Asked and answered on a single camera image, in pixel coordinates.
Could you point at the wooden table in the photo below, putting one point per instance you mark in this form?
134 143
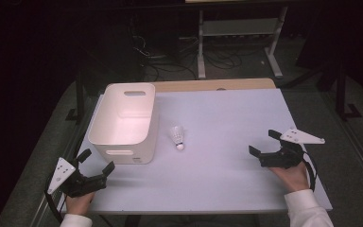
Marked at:
214 85

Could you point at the white plastic storage basket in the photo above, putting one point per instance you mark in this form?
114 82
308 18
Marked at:
126 123

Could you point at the person's right white sleeve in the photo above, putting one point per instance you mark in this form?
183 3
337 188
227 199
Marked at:
307 209

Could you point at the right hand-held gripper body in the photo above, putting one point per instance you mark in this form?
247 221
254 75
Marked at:
288 149

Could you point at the white feather shuttlecock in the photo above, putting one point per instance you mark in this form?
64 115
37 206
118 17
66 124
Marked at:
178 137

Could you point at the person's right hand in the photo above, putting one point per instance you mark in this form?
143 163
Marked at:
288 178

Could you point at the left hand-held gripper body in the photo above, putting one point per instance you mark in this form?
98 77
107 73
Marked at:
75 183

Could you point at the black metal stand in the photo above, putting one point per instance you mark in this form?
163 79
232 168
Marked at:
78 97
343 94

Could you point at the person's left white sleeve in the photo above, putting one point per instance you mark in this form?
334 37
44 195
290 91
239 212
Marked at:
75 220

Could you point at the white table mat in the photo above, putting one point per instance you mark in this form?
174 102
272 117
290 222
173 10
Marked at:
208 151

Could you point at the white metal desk frame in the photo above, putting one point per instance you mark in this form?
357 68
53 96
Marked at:
239 30

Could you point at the person's white sleeve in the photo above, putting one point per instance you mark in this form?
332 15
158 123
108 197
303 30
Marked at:
75 220
307 209

